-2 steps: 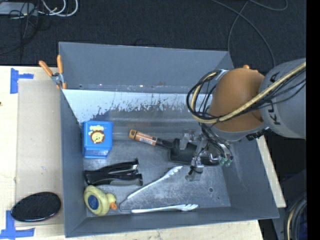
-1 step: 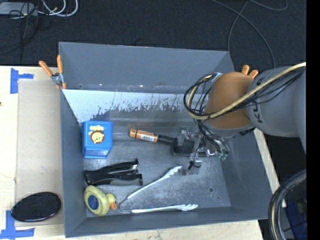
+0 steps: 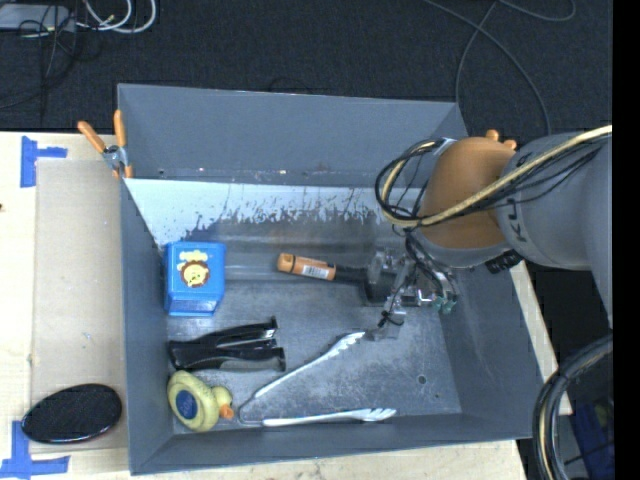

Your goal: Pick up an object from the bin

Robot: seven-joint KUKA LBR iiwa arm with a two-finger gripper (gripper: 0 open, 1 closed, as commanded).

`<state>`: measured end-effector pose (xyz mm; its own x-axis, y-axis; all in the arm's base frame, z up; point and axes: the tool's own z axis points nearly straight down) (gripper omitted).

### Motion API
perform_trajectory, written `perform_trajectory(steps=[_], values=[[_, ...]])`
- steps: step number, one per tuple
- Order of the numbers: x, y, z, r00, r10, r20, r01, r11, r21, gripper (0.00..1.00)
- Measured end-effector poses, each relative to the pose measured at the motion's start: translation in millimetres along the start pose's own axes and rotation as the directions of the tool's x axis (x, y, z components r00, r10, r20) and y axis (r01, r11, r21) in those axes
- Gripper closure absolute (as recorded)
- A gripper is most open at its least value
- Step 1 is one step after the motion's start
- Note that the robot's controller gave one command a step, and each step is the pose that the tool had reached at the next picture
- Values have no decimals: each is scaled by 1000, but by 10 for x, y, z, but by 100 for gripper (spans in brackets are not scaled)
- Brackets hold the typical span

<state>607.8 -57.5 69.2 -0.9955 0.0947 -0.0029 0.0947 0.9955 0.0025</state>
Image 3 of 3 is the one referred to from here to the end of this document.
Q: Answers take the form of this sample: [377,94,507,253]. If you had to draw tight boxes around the pale flat board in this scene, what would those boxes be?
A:
[28,159,132,455]

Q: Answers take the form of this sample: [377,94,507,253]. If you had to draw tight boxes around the blue box with lion print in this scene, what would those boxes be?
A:
[162,240,228,318]

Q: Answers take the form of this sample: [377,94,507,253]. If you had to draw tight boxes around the black staple remover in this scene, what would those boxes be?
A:
[166,315,288,373]

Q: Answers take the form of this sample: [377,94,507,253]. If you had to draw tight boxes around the black oval case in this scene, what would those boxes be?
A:
[20,383,124,445]

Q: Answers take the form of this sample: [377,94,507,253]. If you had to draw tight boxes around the grey metal bin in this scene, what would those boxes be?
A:
[115,83,547,476]

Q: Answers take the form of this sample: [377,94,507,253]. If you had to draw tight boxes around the silver metal tongs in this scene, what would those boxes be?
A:
[236,330,399,429]

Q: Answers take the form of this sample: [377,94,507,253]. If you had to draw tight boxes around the orange and black marker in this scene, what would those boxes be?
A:
[276,252,372,286]

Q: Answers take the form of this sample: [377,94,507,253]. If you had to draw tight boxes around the yellow toy duck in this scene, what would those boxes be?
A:
[165,369,236,434]

